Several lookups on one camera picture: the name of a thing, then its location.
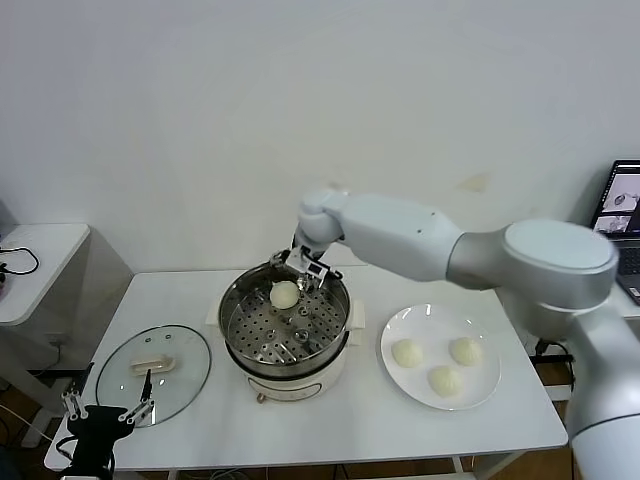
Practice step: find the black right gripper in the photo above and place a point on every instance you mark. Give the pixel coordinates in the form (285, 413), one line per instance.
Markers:
(307, 262)

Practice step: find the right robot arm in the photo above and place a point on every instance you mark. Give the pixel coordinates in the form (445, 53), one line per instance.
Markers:
(400, 235)

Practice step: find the grey laptop with dark screen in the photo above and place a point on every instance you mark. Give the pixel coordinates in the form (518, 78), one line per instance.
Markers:
(625, 200)

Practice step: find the cream electric cooker base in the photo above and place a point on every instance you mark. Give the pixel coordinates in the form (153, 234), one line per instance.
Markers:
(295, 387)

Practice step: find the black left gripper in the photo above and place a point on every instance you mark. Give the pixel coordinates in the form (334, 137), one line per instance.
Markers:
(97, 425)

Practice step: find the white steamed baozi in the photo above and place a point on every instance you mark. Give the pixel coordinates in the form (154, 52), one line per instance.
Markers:
(282, 296)
(407, 354)
(465, 351)
(445, 381)

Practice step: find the white side table with label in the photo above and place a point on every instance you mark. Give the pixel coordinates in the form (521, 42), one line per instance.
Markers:
(632, 311)

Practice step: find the stainless steel steamer basket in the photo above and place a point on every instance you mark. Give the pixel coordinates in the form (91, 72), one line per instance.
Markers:
(250, 325)

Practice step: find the person's hand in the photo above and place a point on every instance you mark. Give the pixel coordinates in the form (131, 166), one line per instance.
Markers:
(2, 289)

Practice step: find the white round plate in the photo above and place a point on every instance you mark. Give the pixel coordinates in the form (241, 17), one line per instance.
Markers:
(400, 380)

